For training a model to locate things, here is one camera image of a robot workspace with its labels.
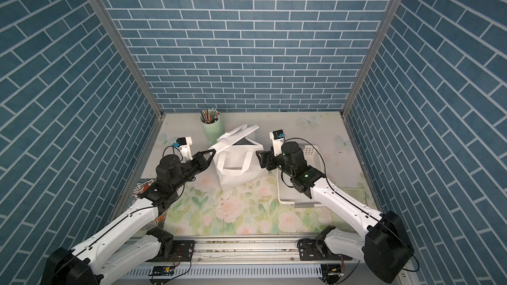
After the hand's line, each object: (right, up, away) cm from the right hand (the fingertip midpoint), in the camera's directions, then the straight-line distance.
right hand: (265, 151), depth 79 cm
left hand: (-17, 0, -4) cm, 18 cm away
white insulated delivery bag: (-13, -4, +4) cm, 14 cm away
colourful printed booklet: (-58, -19, +10) cm, 61 cm away
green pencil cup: (-27, +8, +22) cm, 36 cm away
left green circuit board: (-38, -43, -7) cm, 58 cm away
